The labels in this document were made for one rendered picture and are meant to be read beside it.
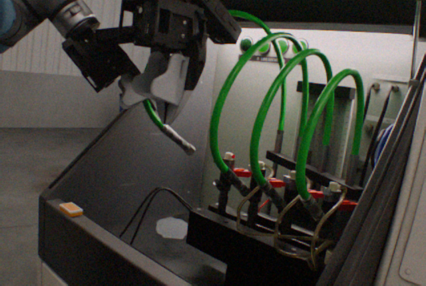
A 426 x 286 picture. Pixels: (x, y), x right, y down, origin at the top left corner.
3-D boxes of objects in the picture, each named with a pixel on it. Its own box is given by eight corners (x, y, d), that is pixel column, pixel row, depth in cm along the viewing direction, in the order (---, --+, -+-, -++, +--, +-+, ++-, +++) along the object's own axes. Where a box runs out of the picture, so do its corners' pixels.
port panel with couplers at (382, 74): (345, 187, 88) (366, 58, 84) (350, 185, 90) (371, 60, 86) (398, 202, 79) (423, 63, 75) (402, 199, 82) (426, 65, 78)
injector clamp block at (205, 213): (182, 271, 83) (189, 208, 81) (211, 259, 90) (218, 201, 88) (317, 346, 61) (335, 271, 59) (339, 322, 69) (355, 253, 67)
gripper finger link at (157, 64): (122, 120, 47) (129, 47, 46) (158, 120, 51) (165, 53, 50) (137, 125, 45) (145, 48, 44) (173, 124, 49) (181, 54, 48)
